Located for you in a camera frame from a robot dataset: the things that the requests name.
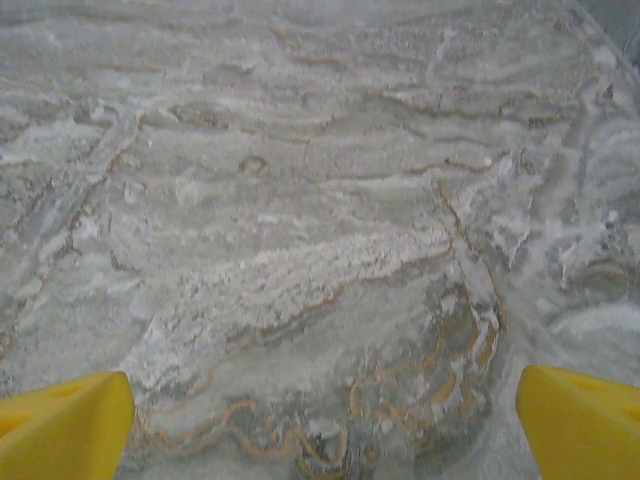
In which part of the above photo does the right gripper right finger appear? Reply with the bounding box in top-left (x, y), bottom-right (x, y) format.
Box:
top-left (515, 364), bottom-right (640, 480)

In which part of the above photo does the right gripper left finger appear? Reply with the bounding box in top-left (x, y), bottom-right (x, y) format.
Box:
top-left (0, 370), bottom-right (136, 480)

